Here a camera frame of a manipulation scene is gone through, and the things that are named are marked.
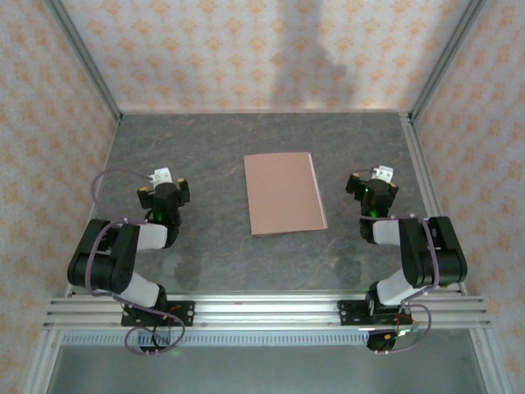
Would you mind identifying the brown folder with papers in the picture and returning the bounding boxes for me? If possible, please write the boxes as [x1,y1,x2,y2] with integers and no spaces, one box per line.
[243,150,329,238]

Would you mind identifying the aluminium side rail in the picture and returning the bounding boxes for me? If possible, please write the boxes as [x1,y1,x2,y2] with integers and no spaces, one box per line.
[65,118,122,297]
[399,112,468,297]

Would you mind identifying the grey metal panel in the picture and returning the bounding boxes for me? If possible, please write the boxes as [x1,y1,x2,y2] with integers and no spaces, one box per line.
[44,343,491,394]

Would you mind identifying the thin aluminium frame rail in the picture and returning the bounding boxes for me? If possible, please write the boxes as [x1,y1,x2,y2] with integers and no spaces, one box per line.
[118,108,411,117]

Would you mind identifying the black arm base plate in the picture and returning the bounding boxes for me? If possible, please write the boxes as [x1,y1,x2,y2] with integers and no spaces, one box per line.
[121,300,196,328]
[337,299,411,328]

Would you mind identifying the grey slotted cable duct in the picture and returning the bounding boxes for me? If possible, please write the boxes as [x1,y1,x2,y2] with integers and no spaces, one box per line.
[61,331,370,346]

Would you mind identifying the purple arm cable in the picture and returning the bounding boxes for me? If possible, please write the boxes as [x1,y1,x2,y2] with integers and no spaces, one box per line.
[356,167,432,355]
[84,167,185,357]

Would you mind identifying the aluminium frame corner post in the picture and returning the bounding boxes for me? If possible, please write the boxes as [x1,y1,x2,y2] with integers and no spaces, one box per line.
[43,0,123,122]
[409,0,489,120]

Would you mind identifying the wide aluminium mounting rail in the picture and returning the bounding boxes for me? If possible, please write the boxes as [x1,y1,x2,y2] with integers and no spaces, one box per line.
[43,291,492,331]

